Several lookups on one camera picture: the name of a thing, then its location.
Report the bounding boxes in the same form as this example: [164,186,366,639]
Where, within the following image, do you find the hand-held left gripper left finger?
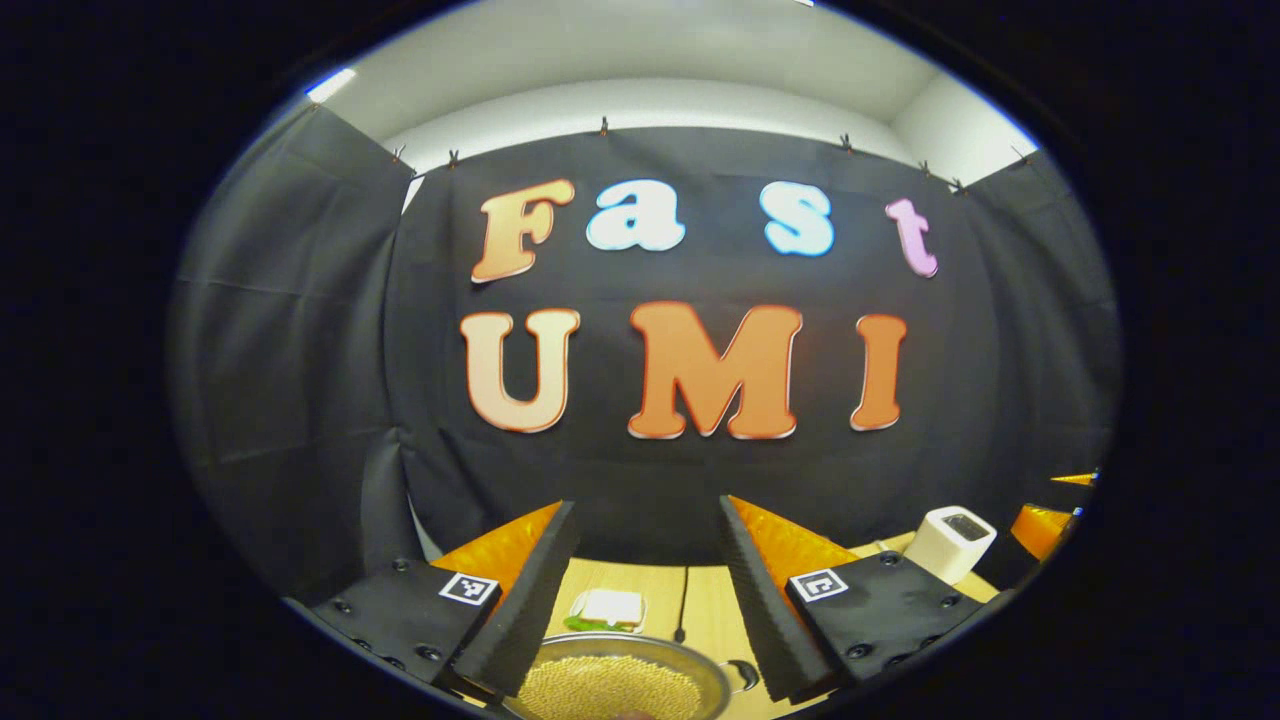
[285,500,583,699]

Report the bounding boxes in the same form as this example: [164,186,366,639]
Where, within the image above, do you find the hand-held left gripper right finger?
[718,494,1003,704]

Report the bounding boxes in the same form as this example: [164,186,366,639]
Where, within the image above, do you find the steel pot with black handle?
[500,632,763,720]

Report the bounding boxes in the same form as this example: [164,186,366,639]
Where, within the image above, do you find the sandwich with lettuce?
[563,588,648,635]

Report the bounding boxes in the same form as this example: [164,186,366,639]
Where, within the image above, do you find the white toaster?
[903,505,999,587]

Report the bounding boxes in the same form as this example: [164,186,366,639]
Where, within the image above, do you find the pile of soybeans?
[518,655,704,720]

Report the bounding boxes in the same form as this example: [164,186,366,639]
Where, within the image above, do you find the narrow ceiling light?
[305,67,358,104]

